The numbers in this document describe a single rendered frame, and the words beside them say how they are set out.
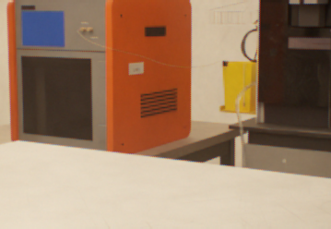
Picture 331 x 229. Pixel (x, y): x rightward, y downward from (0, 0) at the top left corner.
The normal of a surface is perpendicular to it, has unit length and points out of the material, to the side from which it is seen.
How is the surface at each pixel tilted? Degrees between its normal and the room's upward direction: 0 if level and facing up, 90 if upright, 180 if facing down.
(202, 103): 90
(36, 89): 90
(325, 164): 90
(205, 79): 90
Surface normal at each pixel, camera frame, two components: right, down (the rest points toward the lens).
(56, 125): -0.51, 0.12
